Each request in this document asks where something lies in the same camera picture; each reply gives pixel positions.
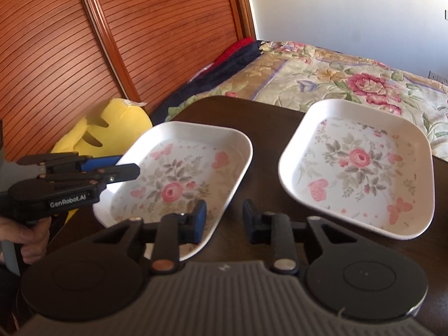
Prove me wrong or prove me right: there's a person's left hand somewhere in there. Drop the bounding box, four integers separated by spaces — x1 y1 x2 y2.
0 216 52 264

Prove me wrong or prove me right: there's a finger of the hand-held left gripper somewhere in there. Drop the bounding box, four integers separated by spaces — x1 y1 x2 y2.
38 163 141 197
17 152 124 176

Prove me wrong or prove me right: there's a white floral plate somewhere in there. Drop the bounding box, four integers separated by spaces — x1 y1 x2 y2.
93 121 254 262
278 99 435 241

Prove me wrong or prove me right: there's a floral quilted blanket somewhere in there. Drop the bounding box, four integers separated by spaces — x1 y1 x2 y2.
164 40 448 162

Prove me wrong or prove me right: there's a red knitted cloth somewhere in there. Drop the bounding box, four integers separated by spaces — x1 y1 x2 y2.
213 36 255 68

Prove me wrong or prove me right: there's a yellow plush toy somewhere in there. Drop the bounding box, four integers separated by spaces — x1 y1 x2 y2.
51 98 153 222

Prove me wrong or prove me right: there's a wooden louvered wardrobe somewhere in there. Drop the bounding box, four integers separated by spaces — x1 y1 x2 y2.
0 0 258 163

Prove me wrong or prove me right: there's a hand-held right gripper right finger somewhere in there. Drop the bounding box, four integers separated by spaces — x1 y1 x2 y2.
242 198 372 276

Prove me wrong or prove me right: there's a navy blue blanket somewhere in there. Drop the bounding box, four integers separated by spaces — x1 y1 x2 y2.
150 39 264 121

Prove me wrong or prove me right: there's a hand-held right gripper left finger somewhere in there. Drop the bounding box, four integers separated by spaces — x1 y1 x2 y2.
83 199 208 276

